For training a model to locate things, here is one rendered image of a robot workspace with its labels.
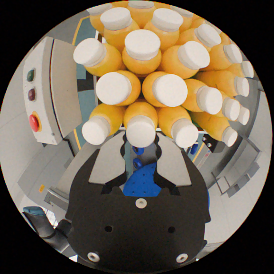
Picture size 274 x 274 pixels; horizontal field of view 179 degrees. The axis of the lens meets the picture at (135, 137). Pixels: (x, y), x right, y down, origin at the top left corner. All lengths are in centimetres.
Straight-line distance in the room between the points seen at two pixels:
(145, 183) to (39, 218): 48
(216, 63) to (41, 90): 31
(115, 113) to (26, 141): 271
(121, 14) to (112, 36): 5
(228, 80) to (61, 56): 32
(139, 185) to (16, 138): 267
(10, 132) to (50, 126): 249
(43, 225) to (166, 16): 64
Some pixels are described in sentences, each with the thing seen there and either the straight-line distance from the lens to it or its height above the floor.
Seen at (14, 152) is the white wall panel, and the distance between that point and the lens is 273.
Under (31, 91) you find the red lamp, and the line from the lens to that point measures 18.
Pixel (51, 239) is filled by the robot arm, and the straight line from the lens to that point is 54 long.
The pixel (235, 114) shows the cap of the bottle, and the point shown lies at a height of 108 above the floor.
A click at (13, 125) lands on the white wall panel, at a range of 265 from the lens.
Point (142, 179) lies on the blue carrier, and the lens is 28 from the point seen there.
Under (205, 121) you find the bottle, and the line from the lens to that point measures 26.
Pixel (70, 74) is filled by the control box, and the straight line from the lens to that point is 22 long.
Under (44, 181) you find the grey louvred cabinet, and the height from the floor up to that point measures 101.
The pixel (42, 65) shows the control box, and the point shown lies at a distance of 18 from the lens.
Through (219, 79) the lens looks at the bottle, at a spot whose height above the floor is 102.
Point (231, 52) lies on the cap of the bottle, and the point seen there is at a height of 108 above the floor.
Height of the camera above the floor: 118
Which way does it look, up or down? 58 degrees down
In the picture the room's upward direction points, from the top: 174 degrees counter-clockwise
